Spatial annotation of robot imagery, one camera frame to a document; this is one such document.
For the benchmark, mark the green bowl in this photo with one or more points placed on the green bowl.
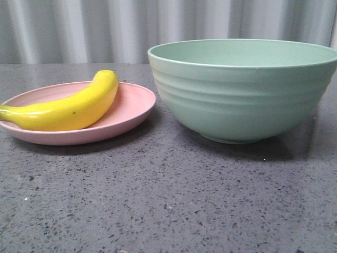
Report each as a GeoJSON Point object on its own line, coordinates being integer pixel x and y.
{"type": "Point", "coordinates": [240, 91]}

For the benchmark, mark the yellow banana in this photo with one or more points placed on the yellow banana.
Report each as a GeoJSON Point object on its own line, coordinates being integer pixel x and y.
{"type": "Point", "coordinates": [74, 112]}

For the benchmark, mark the pink plate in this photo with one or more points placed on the pink plate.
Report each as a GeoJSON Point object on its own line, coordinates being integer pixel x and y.
{"type": "Point", "coordinates": [132, 105]}

